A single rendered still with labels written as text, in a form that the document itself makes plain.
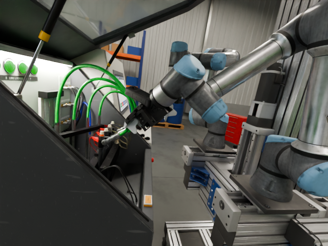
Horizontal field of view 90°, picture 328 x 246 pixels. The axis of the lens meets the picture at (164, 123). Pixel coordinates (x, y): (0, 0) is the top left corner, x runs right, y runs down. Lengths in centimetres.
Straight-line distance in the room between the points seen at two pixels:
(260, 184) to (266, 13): 918
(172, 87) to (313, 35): 39
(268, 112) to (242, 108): 796
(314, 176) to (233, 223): 31
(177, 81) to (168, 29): 719
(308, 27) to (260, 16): 887
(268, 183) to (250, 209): 12
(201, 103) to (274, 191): 46
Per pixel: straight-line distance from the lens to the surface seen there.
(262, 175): 77
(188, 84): 44
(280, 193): 78
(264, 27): 951
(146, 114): 54
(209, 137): 114
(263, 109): 96
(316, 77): 61
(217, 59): 80
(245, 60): 64
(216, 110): 47
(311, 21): 64
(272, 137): 74
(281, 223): 88
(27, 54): 80
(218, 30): 835
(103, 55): 116
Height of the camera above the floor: 139
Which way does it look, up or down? 13 degrees down
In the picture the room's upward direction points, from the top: 8 degrees clockwise
